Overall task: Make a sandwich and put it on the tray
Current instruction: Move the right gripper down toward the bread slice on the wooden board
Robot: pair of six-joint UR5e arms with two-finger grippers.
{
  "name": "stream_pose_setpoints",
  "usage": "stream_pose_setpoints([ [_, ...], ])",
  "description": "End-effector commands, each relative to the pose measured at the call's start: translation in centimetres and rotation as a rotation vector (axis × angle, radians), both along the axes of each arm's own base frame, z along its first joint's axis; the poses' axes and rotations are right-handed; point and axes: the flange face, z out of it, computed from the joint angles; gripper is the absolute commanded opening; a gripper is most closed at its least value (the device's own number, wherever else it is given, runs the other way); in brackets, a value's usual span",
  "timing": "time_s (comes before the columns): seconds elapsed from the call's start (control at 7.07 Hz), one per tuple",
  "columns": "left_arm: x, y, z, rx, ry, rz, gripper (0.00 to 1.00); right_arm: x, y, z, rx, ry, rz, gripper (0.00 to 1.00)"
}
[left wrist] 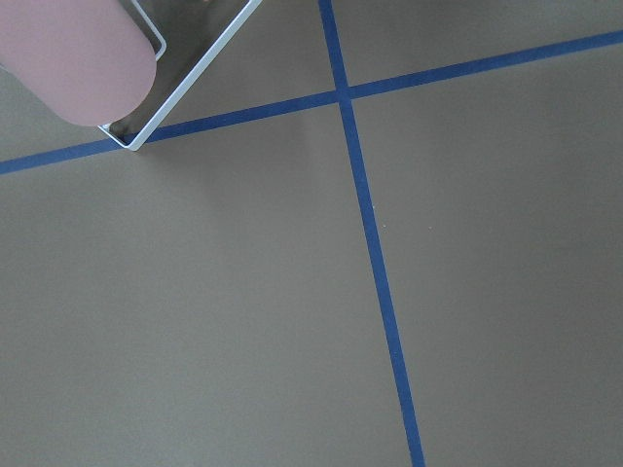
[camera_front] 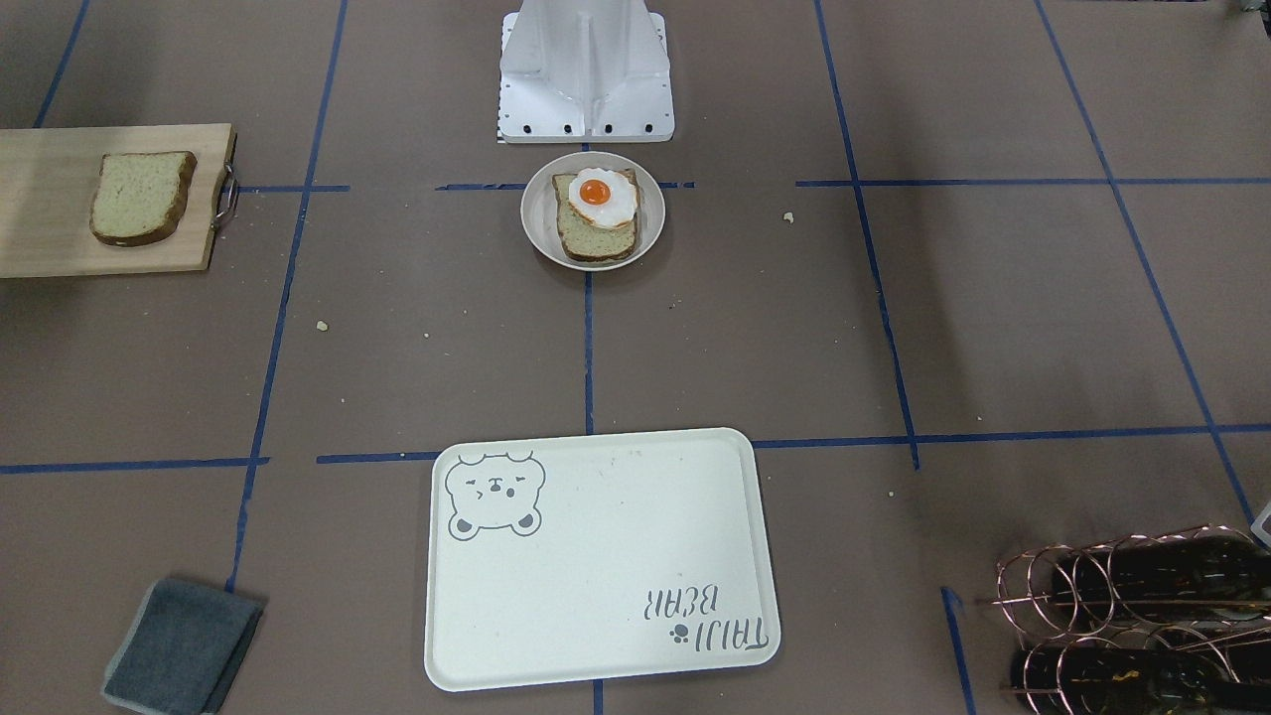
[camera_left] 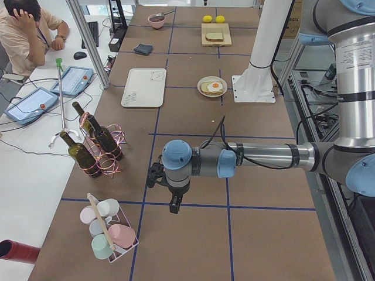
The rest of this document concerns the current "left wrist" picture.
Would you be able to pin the pink cup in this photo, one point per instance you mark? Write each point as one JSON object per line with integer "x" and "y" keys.
{"x": 88, "y": 61}

